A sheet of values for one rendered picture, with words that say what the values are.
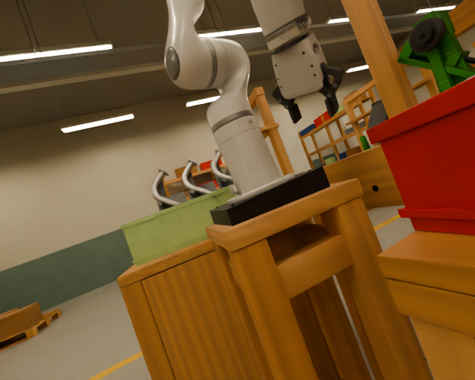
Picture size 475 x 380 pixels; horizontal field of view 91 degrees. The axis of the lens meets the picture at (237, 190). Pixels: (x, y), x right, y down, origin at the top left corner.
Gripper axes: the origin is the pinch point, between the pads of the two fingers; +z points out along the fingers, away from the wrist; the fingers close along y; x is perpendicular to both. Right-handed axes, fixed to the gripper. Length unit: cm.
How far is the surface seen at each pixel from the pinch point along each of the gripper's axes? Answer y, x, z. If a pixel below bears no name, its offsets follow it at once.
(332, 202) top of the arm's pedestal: -6.3, 13.6, 14.3
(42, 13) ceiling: 450, -111, -203
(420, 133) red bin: -24.5, 23.9, -5.4
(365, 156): -6.2, -5.6, 15.7
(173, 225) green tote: 55, 27, 22
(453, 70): -19.3, -32.9, 9.1
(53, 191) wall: 737, 54, 37
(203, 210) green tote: 49, 16, 24
